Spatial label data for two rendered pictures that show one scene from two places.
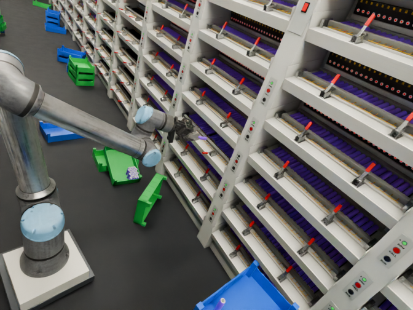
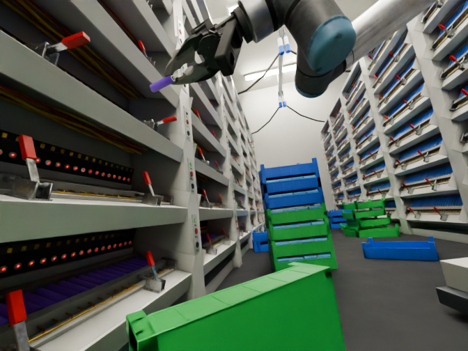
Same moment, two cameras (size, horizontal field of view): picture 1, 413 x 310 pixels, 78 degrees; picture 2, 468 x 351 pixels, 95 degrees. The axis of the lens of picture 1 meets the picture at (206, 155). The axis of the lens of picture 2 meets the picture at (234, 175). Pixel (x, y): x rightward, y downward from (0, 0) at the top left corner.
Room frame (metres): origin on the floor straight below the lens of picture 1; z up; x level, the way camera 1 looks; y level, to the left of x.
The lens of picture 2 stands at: (1.44, 0.52, 0.30)
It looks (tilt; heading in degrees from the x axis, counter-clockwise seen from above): 11 degrees up; 234
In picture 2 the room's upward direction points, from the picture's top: 7 degrees counter-clockwise
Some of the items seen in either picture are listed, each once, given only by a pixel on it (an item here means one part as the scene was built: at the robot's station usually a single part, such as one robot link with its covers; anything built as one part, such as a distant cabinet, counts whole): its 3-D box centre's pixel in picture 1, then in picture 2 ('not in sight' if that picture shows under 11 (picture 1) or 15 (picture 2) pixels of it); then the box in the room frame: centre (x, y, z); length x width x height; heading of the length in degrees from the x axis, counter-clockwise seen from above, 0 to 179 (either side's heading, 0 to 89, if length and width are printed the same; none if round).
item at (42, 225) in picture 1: (43, 228); not in sight; (0.65, 0.53, 0.31); 0.17 x 0.15 x 0.18; 42
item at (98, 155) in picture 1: (115, 157); not in sight; (1.60, 0.66, 0.04); 0.30 x 0.20 x 0.08; 134
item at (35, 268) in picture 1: (45, 251); not in sight; (0.64, 0.52, 0.17); 0.19 x 0.19 x 0.10
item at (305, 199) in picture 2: not in sight; (290, 199); (0.49, -0.29, 0.36); 0.30 x 0.20 x 0.08; 142
